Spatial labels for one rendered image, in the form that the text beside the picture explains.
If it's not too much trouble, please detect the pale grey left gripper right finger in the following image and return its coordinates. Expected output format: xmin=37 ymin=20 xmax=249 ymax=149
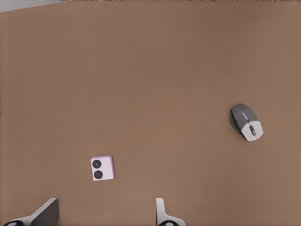
xmin=156 ymin=197 xmax=186 ymax=226

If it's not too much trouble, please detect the grey and white computer mouse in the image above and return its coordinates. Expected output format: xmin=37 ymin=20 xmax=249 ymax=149
xmin=229 ymin=103 xmax=264 ymax=142

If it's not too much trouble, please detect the pink folded flip phone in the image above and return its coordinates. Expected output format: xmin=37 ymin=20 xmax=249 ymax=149
xmin=90 ymin=155 xmax=115 ymax=182

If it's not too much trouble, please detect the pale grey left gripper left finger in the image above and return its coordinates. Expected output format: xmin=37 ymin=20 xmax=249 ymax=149
xmin=1 ymin=197 xmax=60 ymax=226

